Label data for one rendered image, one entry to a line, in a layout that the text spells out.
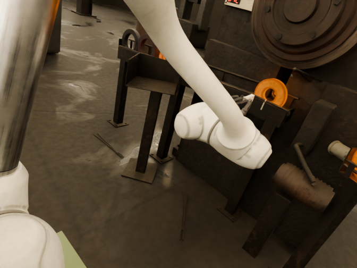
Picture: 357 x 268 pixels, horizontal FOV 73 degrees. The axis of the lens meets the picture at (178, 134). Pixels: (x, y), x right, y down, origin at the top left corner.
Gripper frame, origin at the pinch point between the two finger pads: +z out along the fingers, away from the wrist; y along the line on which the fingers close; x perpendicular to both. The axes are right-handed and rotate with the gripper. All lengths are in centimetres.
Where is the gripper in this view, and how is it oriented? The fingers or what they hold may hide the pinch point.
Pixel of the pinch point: (248, 99)
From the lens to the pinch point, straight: 105.0
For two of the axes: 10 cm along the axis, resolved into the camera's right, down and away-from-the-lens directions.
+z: 6.8, -3.0, 6.7
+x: 1.8, -8.2, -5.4
